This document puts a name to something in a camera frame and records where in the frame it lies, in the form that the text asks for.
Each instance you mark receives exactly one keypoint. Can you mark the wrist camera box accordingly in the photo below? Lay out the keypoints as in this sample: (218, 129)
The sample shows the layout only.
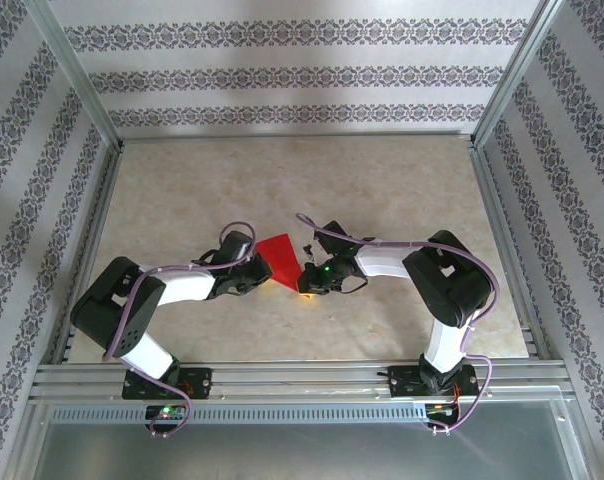
(234, 246)
(334, 237)

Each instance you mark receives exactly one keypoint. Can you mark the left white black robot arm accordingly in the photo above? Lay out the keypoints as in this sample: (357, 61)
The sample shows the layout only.
(147, 355)

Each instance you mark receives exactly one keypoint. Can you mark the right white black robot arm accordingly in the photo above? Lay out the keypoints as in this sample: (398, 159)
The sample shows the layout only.
(444, 345)

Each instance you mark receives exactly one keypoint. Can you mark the grey metal sheet panel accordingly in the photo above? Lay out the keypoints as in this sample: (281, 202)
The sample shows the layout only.
(302, 450)

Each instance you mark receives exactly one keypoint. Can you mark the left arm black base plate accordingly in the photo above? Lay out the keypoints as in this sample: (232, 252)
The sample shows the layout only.
(202, 382)

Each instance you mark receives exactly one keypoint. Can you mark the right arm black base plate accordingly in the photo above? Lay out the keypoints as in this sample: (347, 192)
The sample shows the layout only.
(402, 382)

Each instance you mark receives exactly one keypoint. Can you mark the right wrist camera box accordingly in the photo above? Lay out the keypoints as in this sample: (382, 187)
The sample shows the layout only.
(334, 237)

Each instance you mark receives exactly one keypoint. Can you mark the aluminium rear rail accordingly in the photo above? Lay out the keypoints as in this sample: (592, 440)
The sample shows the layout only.
(302, 136)

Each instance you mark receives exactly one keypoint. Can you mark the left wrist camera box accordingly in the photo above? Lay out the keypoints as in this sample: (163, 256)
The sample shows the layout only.
(234, 246)

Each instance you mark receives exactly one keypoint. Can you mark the aluminium side rail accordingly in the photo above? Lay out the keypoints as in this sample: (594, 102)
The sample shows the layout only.
(103, 200)
(492, 200)

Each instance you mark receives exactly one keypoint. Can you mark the red paper sheet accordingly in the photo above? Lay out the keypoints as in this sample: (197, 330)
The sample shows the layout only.
(282, 255)

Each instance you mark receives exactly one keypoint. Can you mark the aluminium frame post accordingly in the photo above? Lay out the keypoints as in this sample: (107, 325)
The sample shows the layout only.
(518, 75)
(84, 80)

